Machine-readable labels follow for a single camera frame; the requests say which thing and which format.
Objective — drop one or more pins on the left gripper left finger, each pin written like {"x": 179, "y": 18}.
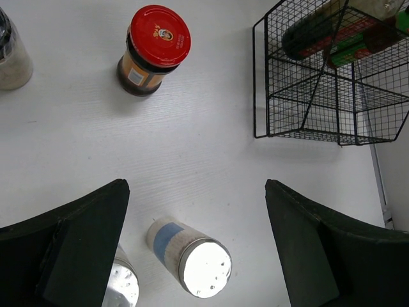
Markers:
{"x": 63, "y": 257}

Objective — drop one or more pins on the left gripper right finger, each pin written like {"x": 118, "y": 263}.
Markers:
{"x": 331, "y": 259}

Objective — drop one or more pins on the silver lid shaker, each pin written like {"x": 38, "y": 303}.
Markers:
{"x": 123, "y": 286}
{"x": 201, "y": 264}

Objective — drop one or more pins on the black cap shaker back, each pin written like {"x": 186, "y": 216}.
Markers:
{"x": 16, "y": 64}

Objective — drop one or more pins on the yellow cap green label bottle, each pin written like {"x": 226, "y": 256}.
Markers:
{"x": 372, "y": 40}

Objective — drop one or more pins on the tall black cap sauce bottle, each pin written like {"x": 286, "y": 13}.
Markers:
{"x": 334, "y": 22}

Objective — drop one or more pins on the red lid sauce jar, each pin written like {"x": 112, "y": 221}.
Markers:
{"x": 157, "y": 42}

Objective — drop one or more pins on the black wire basket rack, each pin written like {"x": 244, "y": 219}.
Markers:
{"x": 361, "y": 103}

